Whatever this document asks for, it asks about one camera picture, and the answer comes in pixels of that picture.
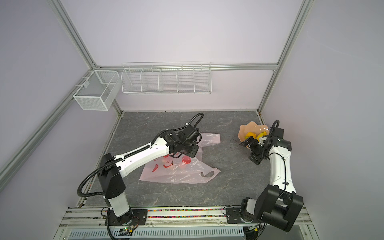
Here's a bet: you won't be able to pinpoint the peach plastic fruit bowl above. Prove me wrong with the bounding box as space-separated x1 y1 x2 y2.
238 122 270 149

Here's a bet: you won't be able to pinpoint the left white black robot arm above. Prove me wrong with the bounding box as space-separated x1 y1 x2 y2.
77 124 202 226

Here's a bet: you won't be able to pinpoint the pink printed plastic bag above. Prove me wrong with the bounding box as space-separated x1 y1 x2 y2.
140 134 221 184

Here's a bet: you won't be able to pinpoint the long white wire basket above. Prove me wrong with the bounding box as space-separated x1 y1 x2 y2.
121 62 212 95

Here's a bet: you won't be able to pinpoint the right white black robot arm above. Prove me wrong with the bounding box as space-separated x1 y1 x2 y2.
240 126 304 232

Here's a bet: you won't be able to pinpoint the yellow toy banana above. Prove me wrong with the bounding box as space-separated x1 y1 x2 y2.
256 131 268 140

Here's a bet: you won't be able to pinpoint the aluminium frame profiles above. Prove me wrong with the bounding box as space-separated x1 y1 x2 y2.
0 0 316 193

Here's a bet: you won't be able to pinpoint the small white mesh basket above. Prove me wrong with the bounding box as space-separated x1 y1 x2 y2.
74 70 121 111

